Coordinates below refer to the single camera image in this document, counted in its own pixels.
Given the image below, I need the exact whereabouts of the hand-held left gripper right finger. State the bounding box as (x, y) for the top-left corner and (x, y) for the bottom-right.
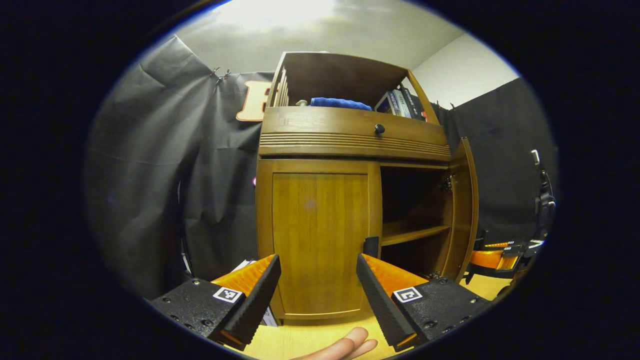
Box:
(356, 253), (493, 352)

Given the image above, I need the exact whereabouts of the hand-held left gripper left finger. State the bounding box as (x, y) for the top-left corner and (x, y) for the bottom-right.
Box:
(148, 254), (282, 352)

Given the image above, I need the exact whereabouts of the wooden cabinet door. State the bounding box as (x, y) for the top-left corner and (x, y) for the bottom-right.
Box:
(256, 159), (383, 321)
(440, 137), (480, 283)

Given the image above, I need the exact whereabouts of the wooden double-door shoe cabinet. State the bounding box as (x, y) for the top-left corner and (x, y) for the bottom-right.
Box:
(254, 51), (480, 327)

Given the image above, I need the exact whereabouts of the wooden cabinet drawer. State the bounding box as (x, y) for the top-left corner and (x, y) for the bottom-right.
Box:
(260, 106), (449, 147)

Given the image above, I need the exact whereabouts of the dark spine book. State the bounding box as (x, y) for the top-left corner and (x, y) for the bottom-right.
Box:
(400, 86), (427, 121)

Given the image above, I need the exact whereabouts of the black backdrop cloth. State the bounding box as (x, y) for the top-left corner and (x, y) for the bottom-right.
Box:
(85, 34), (560, 301)

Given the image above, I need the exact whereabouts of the pale spine book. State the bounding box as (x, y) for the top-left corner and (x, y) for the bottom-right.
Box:
(389, 89), (413, 119)

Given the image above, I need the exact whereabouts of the blue folded towel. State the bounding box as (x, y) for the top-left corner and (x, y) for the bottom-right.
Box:
(310, 97), (373, 111)

